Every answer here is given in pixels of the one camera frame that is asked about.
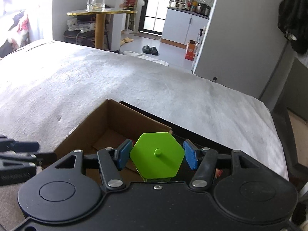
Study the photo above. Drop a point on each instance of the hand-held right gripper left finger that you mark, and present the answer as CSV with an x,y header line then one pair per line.
x,y
124,152

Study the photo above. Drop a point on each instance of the red canister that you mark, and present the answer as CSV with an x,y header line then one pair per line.
x,y
130,1

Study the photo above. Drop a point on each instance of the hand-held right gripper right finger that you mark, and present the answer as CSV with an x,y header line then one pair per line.
x,y
191,155

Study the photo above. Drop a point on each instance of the orange bottle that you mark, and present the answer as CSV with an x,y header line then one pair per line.
x,y
194,6

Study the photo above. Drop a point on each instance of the dark spray bottle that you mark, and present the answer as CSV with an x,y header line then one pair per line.
x,y
200,35

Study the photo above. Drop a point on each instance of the hanging black clothes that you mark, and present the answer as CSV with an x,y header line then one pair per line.
x,y
294,16

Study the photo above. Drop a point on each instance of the white fan stand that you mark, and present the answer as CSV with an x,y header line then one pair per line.
x,y
129,24

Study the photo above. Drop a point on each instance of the orange cardboard box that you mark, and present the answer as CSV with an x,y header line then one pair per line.
x,y
190,50

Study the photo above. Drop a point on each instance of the white cloth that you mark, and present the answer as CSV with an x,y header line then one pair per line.
x,y
149,58

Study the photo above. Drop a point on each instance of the black framed glass door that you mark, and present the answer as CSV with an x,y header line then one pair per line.
x,y
154,7

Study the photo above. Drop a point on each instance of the pair of tan slippers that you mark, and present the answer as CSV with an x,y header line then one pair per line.
x,y
126,41

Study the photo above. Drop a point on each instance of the brown doormat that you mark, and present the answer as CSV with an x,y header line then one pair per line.
x,y
148,36

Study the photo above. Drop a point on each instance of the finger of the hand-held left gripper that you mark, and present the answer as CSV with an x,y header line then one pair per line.
x,y
19,145
21,161

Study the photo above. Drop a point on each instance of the dark round stool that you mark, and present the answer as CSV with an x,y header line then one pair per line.
x,y
77,38

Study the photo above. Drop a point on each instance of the white power strip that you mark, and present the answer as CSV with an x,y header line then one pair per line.
x,y
87,30

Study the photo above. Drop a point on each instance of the patterned cloth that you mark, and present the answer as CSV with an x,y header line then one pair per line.
x,y
19,28

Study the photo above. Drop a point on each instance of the round gold table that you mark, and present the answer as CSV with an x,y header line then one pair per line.
x,y
99,24

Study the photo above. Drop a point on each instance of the green hexagonal block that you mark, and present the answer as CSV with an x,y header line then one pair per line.
x,y
156,163

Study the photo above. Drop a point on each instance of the black slipper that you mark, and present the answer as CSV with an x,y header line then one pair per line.
x,y
153,51
146,49

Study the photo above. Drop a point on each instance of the dark grey furniture panel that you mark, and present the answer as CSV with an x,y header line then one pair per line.
x,y
296,89

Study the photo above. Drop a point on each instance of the steel cooking pot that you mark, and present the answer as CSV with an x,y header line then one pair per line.
x,y
204,9

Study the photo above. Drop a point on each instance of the silver rice cooker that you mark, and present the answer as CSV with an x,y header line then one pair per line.
x,y
176,3

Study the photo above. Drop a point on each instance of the white kitchen cabinet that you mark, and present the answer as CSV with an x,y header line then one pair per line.
x,y
178,25

